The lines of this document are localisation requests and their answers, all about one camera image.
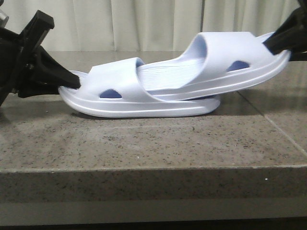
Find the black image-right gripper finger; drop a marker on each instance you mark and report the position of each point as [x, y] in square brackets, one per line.
[291, 35]
[298, 56]

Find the light blue slipper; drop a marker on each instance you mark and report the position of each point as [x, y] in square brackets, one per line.
[113, 90]
[213, 63]

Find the beige curtain backdrop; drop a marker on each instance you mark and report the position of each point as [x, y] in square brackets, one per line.
[144, 25]

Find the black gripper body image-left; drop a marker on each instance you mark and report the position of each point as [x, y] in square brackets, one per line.
[17, 52]

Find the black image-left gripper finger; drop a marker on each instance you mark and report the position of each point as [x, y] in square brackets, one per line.
[50, 72]
[31, 88]

